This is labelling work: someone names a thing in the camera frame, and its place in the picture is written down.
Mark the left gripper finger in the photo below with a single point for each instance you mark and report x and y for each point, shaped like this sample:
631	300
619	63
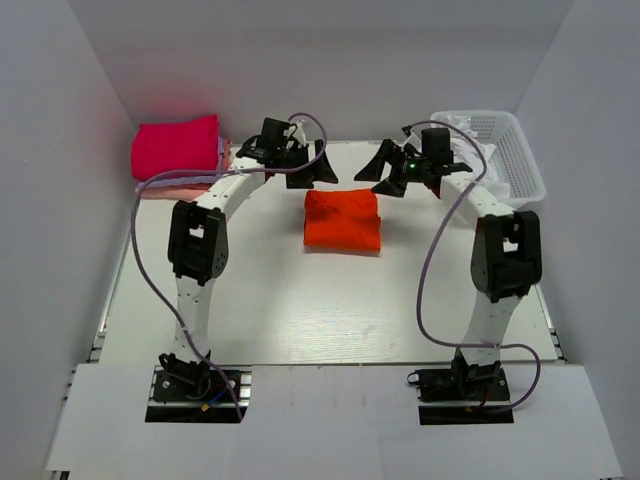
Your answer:
303	179
321	168

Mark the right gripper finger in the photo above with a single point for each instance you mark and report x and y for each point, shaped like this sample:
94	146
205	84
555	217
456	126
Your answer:
387	154
390	187

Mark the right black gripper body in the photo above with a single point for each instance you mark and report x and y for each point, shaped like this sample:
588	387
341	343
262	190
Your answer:
411	170

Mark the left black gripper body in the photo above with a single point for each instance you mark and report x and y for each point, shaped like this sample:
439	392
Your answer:
295	156

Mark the orange t-shirt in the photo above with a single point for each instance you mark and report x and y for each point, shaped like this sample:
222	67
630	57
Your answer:
342	220

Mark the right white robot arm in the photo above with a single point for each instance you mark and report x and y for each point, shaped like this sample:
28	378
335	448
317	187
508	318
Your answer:
506	258

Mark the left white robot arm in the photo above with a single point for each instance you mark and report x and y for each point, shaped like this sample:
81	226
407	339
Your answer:
198	247

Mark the white plastic basket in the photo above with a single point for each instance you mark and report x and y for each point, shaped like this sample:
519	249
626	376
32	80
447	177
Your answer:
512	161

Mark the folded magenta t-shirt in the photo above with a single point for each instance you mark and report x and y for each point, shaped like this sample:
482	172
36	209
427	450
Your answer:
203	126

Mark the folded pink t-shirt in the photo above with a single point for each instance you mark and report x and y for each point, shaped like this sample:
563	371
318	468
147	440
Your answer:
162	190

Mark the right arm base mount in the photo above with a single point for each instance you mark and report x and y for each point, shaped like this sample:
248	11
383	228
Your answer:
443	403

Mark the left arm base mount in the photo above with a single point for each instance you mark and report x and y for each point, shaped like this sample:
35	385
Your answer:
173	401

